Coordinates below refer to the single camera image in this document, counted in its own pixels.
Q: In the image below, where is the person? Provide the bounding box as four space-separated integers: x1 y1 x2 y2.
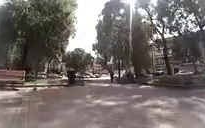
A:
109 70 115 83

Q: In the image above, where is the row of parked cars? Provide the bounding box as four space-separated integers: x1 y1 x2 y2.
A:
36 71 108 80

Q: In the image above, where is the dark litter bin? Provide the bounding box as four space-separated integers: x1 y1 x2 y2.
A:
66 68 77 86

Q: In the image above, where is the grey paved path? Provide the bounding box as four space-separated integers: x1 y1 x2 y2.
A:
0 79 205 128

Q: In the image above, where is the row of trees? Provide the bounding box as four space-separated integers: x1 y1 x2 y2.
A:
0 0 205 81

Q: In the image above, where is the beige building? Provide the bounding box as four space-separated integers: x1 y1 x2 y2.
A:
151 32 205 76

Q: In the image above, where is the low kerb strip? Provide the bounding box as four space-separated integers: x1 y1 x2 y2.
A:
116 73 205 89

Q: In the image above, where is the white car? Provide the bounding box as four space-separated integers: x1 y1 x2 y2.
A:
174 69 195 76

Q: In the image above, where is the red wooden bench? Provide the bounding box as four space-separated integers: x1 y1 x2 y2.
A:
0 68 27 88

